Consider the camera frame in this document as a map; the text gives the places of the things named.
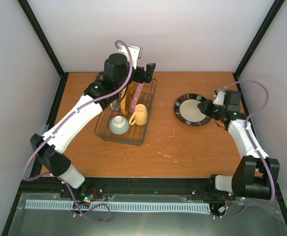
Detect black bottom plate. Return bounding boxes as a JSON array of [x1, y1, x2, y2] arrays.
[[173, 93, 211, 126]]

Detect pink polka dot plate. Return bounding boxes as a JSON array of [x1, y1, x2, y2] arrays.
[[130, 83, 144, 114]]

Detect yellow scalloped plate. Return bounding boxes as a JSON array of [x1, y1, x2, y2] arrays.
[[120, 82, 134, 116]]

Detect white blue striped plate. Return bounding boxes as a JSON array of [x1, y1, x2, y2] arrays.
[[110, 92, 122, 112]]

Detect yellow ceramic mug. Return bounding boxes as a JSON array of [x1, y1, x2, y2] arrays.
[[129, 104, 148, 126]]

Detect light green ceramic bowl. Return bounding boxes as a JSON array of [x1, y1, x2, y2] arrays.
[[109, 116, 130, 135]]

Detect black wire dish rack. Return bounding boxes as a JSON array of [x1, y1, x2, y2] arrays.
[[94, 78, 158, 147]]

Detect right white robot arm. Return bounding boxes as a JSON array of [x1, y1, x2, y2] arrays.
[[198, 90, 280, 202]]

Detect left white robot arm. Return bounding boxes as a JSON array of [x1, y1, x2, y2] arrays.
[[30, 53, 156, 198]]

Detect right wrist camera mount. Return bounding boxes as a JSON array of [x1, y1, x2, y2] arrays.
[[213, 89, 226, 106]]

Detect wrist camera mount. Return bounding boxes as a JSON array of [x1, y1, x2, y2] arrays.
[[213, 89, 226, 106], [118, 45, 142, 69]]

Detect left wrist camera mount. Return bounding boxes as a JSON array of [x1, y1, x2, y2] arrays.
[[118, 45, 142, 69]]

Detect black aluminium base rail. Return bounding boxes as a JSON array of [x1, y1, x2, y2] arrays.
[[20, 177, 282, 204]]

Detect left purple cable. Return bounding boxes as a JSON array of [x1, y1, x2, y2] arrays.
[[23, 39, 134, 223]]

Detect left black frame post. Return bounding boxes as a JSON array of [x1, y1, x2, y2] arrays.
[[17, 0, 66, 77]]

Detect black frame post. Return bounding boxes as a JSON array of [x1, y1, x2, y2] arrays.
[[17, 0, 66, 77], [233, 0, 285, 81]]

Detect right black frame post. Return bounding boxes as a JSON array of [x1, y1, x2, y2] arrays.
[[233, 0, 285, 81]]

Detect light blue slotted cable duct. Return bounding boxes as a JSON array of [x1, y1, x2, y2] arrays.
[[24, 200, 210, 214]]

